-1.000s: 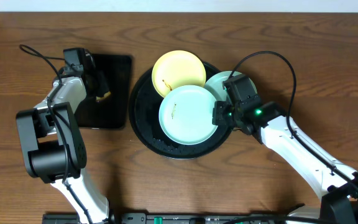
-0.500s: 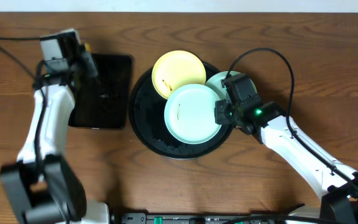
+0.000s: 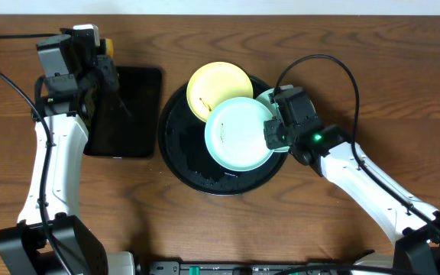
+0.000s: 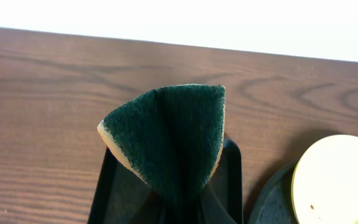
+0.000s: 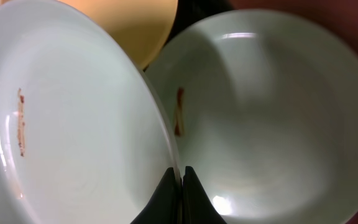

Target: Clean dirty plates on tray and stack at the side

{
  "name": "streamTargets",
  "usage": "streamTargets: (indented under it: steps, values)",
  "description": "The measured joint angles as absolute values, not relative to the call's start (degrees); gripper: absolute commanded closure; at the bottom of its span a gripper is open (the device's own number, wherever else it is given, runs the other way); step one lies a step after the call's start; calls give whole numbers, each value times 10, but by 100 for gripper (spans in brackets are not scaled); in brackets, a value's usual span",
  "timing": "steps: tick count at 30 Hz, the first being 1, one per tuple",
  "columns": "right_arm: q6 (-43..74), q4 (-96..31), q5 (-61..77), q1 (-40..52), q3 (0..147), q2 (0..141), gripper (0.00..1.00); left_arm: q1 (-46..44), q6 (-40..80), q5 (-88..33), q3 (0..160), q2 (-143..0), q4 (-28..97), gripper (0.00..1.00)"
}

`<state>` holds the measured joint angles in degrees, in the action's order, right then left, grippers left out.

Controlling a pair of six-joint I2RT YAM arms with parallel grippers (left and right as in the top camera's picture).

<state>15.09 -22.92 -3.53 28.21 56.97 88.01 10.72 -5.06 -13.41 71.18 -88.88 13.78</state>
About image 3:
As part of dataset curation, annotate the black rectangular tray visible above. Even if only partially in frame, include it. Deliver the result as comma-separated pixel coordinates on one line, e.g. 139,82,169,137
84,66,163,158

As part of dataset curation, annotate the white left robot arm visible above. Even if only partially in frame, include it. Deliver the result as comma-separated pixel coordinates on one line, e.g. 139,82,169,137
0,54,136,274

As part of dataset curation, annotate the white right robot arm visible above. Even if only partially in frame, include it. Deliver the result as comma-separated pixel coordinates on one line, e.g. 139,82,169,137
264,115,440,274

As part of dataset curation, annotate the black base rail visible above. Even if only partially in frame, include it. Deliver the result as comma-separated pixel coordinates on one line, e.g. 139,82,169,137
142,255,393,275

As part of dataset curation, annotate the mint plate front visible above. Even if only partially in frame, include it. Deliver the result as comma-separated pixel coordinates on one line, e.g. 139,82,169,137
204,97,273,172

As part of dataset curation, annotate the yellow plate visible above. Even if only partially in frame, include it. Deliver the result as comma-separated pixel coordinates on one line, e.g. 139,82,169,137
186,62,254,122

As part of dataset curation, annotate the green and yellow sponge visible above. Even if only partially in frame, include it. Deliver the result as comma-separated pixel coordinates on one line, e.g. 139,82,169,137
100,38,114,58

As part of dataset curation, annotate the mint plate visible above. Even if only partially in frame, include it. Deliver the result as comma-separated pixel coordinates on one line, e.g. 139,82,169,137
255,84,316,154
204,97,273,172

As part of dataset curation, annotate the black round tray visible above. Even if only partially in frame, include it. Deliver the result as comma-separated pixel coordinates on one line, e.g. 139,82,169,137
157,84,288,196

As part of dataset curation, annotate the mint plate right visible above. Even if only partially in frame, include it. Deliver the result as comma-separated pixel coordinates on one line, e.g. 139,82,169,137
255,84,316,154

